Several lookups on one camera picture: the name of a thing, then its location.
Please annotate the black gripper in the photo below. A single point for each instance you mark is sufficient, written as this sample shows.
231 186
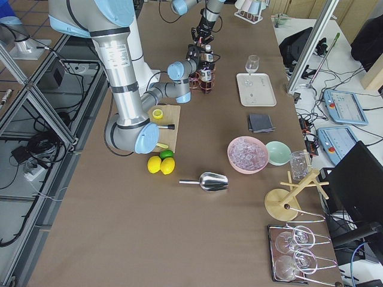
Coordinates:
204 24
200 60

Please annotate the tea bottle front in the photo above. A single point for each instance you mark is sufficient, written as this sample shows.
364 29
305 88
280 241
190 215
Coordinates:
205 79

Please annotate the tea bottle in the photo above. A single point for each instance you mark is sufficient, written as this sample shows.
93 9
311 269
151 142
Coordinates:
205 79
208 54

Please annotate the copper wire bottle basket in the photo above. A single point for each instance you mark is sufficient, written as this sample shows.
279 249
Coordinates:
194 79

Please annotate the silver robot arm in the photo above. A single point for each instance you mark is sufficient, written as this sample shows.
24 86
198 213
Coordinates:
107 24
210 13

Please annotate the tea bottle rear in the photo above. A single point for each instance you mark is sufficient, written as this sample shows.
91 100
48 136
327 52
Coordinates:
208 54

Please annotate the white cup rack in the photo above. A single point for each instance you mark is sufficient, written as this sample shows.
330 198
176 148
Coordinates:
250 10

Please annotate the upright wine glass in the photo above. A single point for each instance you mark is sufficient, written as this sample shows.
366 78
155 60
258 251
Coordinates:
251 67

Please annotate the wooden cutting board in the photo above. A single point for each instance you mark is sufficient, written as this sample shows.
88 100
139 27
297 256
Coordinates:
171 115

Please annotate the half lemon slice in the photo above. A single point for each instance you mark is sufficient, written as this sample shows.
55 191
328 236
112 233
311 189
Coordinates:
157 114

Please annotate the white plastic tray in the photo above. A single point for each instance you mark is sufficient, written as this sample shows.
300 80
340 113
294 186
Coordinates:
255 90

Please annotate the black backpack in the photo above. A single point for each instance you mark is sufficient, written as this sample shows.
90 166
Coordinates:
292 46

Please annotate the dark grey folded cloth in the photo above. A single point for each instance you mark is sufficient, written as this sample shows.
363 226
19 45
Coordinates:
258 123

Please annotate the yellow plastic knife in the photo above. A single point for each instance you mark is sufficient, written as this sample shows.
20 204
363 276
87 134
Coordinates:
161 145

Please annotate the green lime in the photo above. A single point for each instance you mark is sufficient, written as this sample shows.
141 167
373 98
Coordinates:
166 154

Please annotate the yellow lemon right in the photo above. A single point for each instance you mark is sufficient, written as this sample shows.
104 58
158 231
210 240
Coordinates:
167 165

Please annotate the yellow lemon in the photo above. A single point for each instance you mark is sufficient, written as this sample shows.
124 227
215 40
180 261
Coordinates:
167 165
154 164

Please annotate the pink bowl with ice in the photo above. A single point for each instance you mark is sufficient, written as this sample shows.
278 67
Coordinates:
247 155

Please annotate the yellow lemon left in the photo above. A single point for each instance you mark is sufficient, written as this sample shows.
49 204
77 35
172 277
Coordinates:
154 164

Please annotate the steel ice scoop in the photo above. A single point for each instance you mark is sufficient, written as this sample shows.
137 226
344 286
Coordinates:
209 181

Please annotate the green ceramic bowl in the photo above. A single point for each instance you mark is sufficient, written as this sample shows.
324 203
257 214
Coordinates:
279 153

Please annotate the clear glass tumbler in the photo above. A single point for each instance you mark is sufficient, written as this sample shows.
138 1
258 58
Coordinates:
300 164

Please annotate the far teach pendant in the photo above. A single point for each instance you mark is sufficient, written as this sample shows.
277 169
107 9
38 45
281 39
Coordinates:
344 107

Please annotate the teach pendant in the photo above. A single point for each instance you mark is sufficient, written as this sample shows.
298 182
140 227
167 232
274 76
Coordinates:
336 141
344 107

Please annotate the near teach pendant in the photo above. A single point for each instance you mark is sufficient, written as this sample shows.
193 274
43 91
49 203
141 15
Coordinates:
336 141

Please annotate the wooden glass stand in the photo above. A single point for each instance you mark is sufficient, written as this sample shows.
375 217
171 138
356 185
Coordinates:
283 205

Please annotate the black monitor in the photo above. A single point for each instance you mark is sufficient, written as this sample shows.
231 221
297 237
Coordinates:
355 186

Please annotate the upper lying wine glass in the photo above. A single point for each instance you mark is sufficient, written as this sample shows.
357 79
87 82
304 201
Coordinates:
295 238

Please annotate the lying wine glass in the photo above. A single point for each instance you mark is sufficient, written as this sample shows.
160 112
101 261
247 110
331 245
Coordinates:
295 238
290 268

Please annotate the black glass rack tray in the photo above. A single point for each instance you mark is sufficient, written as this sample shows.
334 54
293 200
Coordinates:
323 263

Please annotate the lower lying wine glass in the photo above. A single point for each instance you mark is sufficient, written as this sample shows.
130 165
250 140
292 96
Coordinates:
290 268

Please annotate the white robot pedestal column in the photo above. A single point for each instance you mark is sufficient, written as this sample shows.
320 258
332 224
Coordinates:
144 74

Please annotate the aluminium frame post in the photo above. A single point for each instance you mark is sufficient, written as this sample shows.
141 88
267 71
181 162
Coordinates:
311 43

